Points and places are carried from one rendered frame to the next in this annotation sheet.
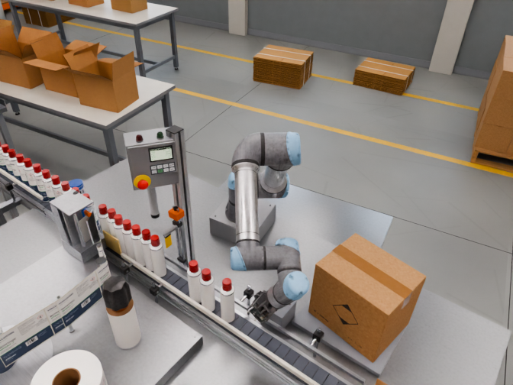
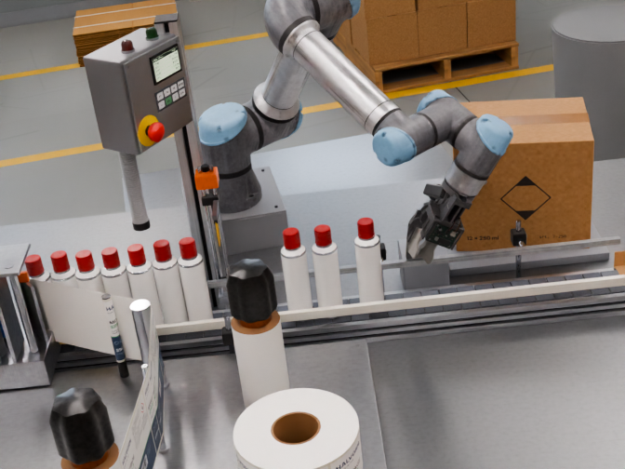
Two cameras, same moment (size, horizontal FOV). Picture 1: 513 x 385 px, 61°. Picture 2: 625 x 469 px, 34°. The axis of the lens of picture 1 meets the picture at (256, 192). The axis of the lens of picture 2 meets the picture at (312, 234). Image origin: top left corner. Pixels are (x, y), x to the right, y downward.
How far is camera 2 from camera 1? 1.30 m
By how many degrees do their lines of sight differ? 30
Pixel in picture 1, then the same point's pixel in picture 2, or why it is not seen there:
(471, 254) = not seen: hidden behind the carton
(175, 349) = (351, 370)
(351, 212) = (365, 144)
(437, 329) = (610, 190)
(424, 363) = not seen: outside the picture
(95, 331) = (202, 428)
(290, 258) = (459, 109)
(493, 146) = (397, 52)
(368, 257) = (501, 113)
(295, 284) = (498, 126)
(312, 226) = (335, 181)
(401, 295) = (582, 120)
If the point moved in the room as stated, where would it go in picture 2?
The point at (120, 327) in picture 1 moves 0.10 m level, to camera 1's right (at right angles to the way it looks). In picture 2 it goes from (275, 355) to (319, 331)
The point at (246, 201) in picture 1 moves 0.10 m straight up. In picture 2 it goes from (348, 68) to (344, 19)
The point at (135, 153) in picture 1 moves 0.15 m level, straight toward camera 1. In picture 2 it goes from (135, 72) to (197, 82)
